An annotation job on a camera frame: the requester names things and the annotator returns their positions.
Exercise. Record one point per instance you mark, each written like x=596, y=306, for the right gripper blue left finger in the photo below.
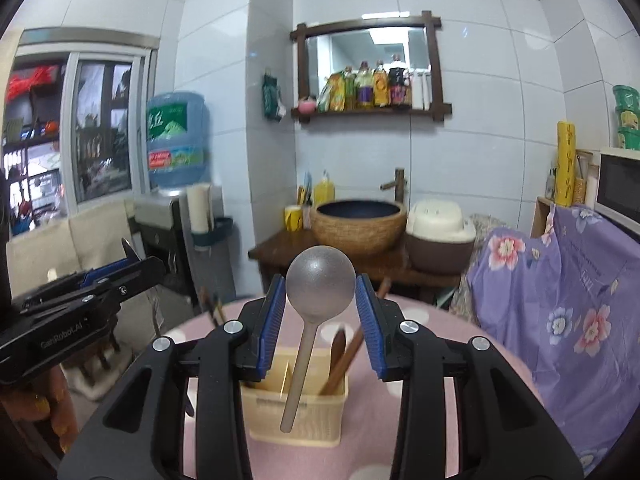
x=268, y=325

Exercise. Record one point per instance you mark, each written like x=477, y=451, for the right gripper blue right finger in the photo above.
x=372, y=324

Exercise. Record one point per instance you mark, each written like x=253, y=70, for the brown wooden chopstick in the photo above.
x=342, y=366
x=205, y=302
x=384, y=288

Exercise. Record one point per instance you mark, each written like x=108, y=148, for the matte grey spoon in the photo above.
x=320, y=284

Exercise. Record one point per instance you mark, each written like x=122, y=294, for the person's left hand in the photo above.
x=49, y=399

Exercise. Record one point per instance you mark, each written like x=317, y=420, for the woven basin sink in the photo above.
x=359, y=227

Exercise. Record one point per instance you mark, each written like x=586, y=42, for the yellow mug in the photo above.
x=293, y=218

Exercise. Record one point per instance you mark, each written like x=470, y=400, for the brown white rice cooker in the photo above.
x=439, y=238

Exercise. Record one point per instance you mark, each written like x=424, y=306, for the pink polka dot tablecloth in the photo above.
x=370, y=416

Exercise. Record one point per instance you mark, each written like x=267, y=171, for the paper cup tube dispenser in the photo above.
x=207, y=227

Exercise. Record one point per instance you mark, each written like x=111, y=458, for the yellow soap bottle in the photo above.
x=324, y=190

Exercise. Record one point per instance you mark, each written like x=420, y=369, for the bronze faucet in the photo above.
x=398, y=185

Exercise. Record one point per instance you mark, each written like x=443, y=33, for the grey water dispenser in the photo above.
x=193, y=261

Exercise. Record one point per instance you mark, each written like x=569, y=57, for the purple floral cloth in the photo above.
x=567, y=305

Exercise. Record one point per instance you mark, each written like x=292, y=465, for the green hanging packet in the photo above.
x=272, y=104

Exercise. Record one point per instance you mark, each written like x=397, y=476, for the blue water jug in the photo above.
x=177, y=142

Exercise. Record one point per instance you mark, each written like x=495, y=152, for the aluminium sliding window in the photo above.
x=73, y=106

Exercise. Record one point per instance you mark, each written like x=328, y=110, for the yellow roll package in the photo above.
x=565, y=164

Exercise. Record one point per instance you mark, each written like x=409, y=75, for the white microwave oven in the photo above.
x=618, y=196

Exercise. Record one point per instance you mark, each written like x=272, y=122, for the green stacked noodle cups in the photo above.
x=627, y=111

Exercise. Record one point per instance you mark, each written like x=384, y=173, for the wooden framed wall mirror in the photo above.
x=383, y=64

